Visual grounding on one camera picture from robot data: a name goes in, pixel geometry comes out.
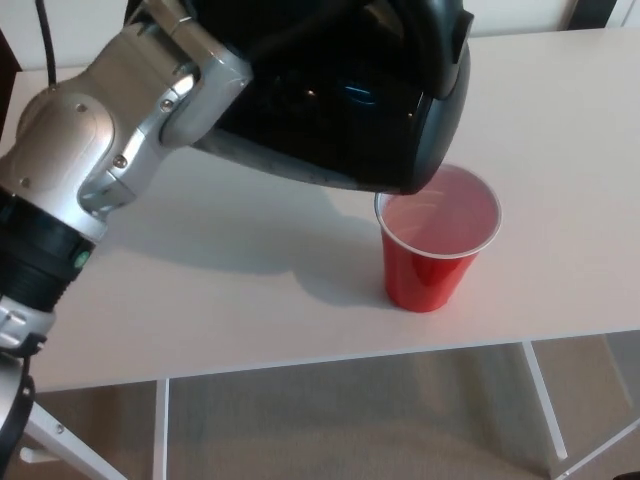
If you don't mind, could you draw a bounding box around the red plastic cup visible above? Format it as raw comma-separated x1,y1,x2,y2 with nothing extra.
373,163,502,314

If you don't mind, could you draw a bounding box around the black electric kettle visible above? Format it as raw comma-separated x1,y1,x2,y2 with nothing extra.
191,0,475,197

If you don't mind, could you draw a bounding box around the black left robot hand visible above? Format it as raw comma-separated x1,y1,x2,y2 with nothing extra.
189,0,454,69

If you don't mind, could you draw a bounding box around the white table leg frame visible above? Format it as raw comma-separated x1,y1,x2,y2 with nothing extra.
519,334,640,480
19,378,172,480

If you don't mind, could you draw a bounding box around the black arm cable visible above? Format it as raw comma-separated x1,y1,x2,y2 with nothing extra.
33,0,60,87

